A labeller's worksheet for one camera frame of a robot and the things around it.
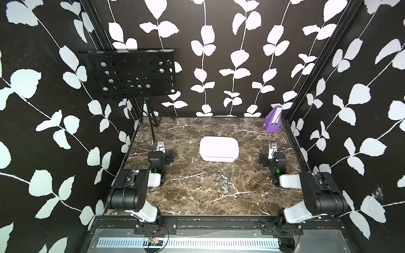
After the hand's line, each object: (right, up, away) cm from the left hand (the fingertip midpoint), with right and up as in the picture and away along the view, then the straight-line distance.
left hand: (162, 147), depth 94 cm
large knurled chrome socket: (+38, -22, -8) cm, 45 cm away
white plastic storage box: (+35, -1, +1) cm, 35 cm away
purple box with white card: (+73, +17, +13) cm, 76 cm away
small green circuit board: (+3, -41, -23) cm, 47 cm away
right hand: (+65, -1, +1) cm, 65 cm away
